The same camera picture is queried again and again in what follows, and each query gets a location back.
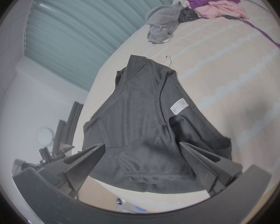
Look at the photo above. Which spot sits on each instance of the blue-green curtain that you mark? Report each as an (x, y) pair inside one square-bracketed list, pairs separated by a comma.
[(102, 10), (65, 50)]

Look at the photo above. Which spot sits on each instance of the grey garment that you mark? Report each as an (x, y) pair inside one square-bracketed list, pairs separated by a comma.
[(162, 20)]

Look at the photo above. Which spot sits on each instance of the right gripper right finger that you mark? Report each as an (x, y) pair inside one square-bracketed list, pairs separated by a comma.
[(207, 169)]

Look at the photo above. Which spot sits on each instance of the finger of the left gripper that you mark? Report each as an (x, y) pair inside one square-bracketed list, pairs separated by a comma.
[(66, 148)]

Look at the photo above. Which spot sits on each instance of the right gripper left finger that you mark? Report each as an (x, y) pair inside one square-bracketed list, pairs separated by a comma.
[(81, 169)]

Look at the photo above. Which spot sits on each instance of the black T-shirt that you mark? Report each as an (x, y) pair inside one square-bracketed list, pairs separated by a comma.
[(135, 129)]

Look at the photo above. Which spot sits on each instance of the bed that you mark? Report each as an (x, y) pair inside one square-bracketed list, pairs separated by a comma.
[(235, 83)]

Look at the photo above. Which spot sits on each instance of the pink garment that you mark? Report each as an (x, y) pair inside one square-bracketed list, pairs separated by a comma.
[(219, 9)]

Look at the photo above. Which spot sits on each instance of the round white-framed mirror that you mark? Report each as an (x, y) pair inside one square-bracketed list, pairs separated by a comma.
[(44, 136)]

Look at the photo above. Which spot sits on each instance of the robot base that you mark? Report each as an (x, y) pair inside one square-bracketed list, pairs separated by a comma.
[(128, 206)]

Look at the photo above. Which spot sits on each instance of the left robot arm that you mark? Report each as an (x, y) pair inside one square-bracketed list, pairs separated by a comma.
[(46, 155)]

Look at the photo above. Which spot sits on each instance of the black lace garment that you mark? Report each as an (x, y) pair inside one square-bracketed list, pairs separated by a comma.
[(187, 15)]

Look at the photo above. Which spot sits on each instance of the black dressing table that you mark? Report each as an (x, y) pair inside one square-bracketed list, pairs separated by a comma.
[(60, 135)]

